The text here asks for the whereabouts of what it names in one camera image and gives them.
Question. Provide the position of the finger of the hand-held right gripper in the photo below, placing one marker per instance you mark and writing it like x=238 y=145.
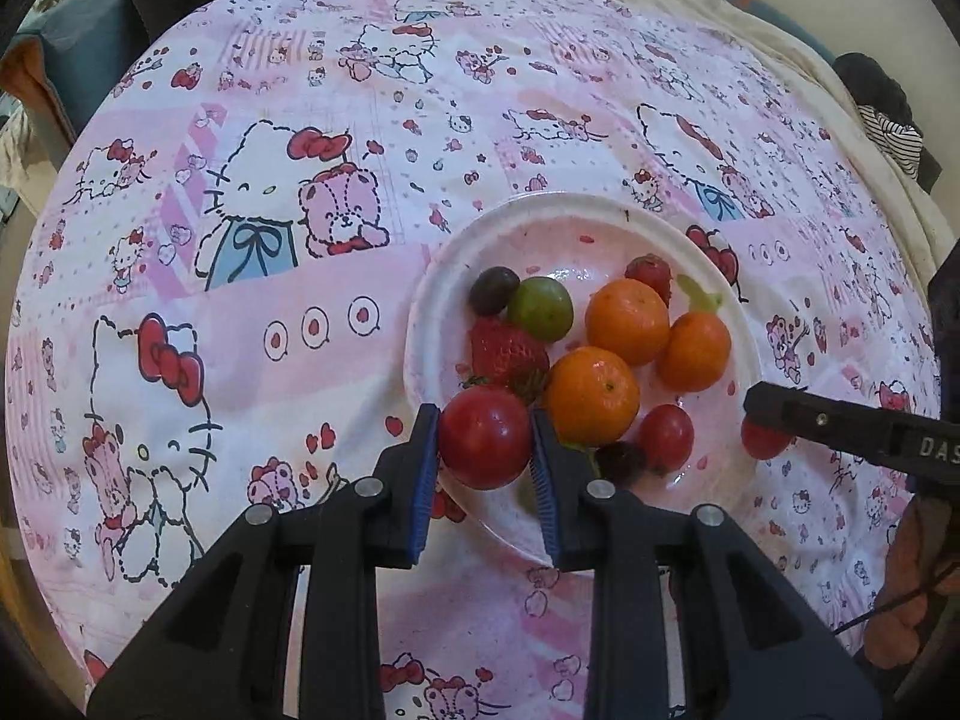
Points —
x=817 y=420
x=951 y=315

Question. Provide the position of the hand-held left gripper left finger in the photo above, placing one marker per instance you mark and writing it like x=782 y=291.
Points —
x=424 y=480

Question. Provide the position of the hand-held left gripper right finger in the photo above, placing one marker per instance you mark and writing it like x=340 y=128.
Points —
x=544 y=480

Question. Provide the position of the red cherry tomato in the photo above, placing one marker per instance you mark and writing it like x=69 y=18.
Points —
x=665 y=435
x=484 y=439
x=765 y=442

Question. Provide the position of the orange mandarin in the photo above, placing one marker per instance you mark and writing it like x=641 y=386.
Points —
x=592 y=395
x=627 y=320
x=697 y=352

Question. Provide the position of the large red strawberry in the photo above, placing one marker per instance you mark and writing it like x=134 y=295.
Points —
x=506 y=352

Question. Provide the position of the dark purple grape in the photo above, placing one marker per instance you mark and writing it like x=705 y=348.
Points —
x=493 y=290

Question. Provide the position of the small red strawberry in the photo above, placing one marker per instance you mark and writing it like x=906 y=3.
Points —
x=649 y=274

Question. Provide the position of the pink strawberry-print plate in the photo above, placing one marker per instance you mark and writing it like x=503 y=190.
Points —
x=555 y=240

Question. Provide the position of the person's right hand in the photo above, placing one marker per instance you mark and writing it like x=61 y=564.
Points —
x=915 y=547

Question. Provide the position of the black and white striped garment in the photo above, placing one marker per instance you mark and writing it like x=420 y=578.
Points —
x=896 y=139

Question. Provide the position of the pink cartoon-print blanket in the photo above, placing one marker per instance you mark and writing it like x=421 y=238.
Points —
x=262 y=390

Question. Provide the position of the blue upholstered edge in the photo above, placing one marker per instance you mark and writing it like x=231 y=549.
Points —
x=780 y=15

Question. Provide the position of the blue-grey upholstered frame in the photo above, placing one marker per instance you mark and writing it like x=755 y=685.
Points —
x=82 y=60

